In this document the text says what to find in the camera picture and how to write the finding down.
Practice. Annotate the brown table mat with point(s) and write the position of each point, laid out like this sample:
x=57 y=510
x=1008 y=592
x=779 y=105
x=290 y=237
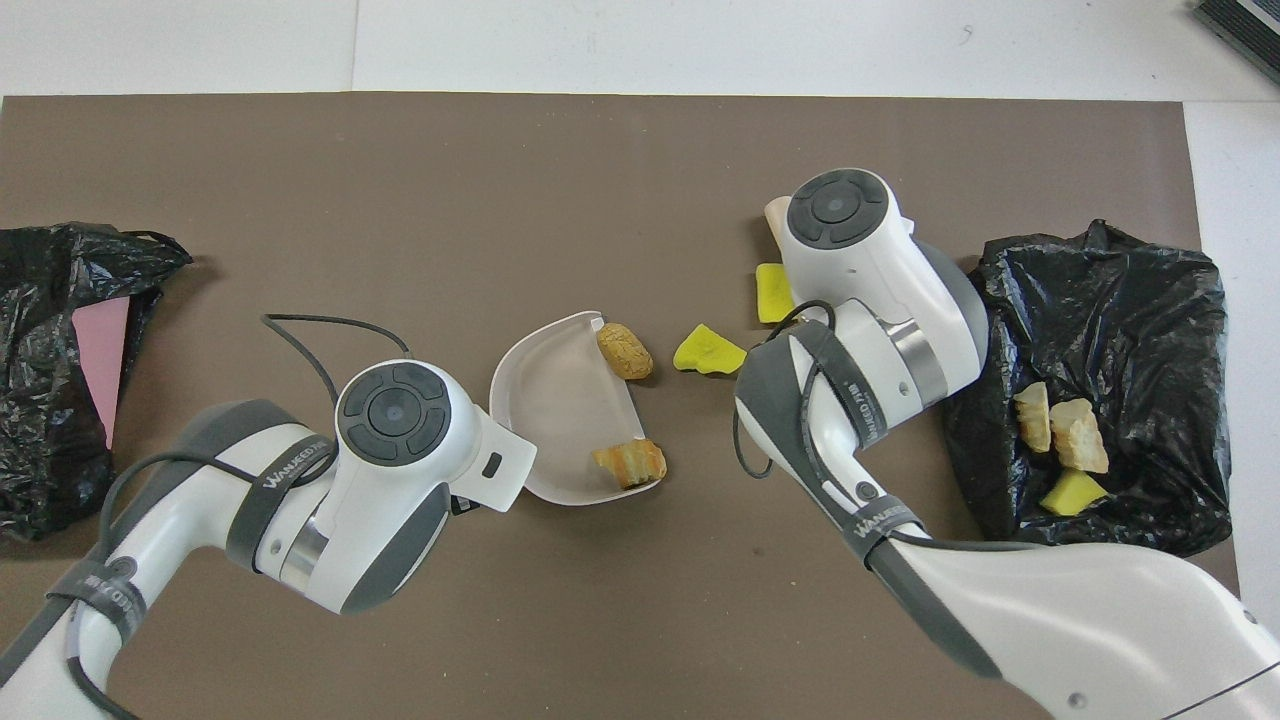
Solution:
x=600 y=160

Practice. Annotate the pink sheet in bag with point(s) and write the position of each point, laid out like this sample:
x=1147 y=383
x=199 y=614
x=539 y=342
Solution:
x=102 y=360

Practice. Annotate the black trash bag over pink bin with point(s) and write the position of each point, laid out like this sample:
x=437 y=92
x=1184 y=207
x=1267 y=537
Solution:
x=40 y=280

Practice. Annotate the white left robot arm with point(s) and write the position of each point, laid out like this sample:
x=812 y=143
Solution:
x=400 y=480

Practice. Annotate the beige sponge chunk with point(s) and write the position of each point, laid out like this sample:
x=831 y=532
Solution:
x=1080 y=437

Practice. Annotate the beige hand brush black bristles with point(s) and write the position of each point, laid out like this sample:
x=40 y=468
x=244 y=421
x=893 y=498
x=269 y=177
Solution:
x=777 y=222

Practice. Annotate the yellow sponge piece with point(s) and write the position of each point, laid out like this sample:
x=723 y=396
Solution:
x=708 y=352
x=773 y=295
x=1072 y=493

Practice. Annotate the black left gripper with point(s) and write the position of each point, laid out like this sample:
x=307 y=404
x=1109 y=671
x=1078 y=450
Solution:
x=463 y=507

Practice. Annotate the dark ribbed device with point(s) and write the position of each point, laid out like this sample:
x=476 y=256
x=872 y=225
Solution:
x=1250 y=30

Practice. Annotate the black trash bag bin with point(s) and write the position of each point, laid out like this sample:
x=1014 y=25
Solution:
x=1120 y=300

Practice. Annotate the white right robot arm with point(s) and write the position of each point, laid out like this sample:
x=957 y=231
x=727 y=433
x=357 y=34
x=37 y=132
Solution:
x=1050 y=620

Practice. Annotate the beige plastic dustpan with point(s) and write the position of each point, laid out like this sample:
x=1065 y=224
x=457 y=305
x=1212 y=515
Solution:
x=550 y=400

